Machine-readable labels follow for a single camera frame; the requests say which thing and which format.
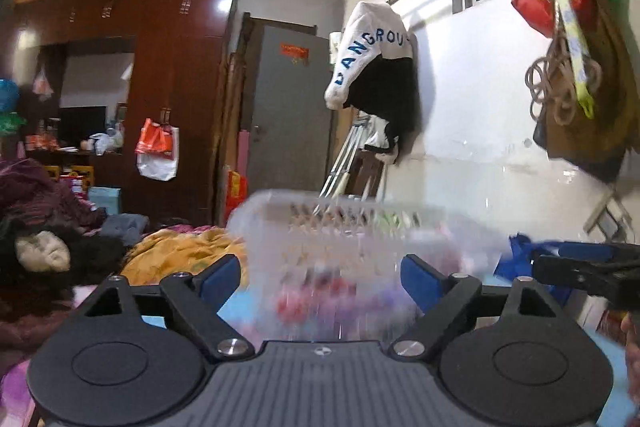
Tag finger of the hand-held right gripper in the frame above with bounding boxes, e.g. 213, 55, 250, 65
532, 255, 640, 310
557, 243, 640, 258

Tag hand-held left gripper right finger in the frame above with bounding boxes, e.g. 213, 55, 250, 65
388, 255, 562, 360

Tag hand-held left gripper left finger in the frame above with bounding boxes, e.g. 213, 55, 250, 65
82, 254, 256, 363

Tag clear plastic lattice basket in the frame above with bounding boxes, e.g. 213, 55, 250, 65
225, 189, 506, 343

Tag person's right hand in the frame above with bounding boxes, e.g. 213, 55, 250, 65
621, 312, 640, 400

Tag grey power strip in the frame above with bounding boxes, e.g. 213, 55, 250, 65
582, 194, 633, 239

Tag yellow blanket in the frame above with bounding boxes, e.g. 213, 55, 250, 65
122, 227, 249, 290

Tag blue shopping bag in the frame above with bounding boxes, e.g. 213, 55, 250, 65
495, 234, 583, 303

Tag grey-blue cloth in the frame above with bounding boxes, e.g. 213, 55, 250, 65
102, 213, 150, 248

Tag pink board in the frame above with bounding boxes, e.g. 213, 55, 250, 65
237, 131, 251, 178

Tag teal box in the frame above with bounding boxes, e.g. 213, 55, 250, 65
87, 187, 122, 216

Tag metal crutches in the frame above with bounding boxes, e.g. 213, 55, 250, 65
317, 117, 372, 202

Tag orange and white plastic bag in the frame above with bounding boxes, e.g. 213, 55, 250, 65
135, 118, 180, 182

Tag brown hanging bag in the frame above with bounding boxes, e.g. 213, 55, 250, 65
532, 0, 640, 184

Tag grey metal door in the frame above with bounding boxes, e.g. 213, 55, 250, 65
245, 24, 336, 200

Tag beige cloth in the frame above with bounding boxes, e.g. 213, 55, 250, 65
15, 231, 71, 273

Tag pile of dark clothes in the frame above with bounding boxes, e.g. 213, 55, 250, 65
0, 157, 126, 324

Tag black television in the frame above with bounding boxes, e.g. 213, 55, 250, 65
59, 106, 107, 148

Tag brown wooden wardrobe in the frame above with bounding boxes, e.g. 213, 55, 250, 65
0, 0, 238, 228

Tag white and black hooded jacket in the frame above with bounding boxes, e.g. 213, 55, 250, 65
324, 1, 420, 165

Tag green plastic basket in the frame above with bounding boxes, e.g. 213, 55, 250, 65
0, 114, 27, 136

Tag pink hanging plastic bag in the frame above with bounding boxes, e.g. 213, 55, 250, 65
32, 67, 54, 100

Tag blue plastic bag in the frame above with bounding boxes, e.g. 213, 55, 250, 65
0, 79, 20, 112

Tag coiled brown rope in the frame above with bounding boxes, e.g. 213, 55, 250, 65
526, 39, 603, 128

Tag yellow-green strap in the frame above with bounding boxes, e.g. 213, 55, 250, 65
520, 0, 596, 118

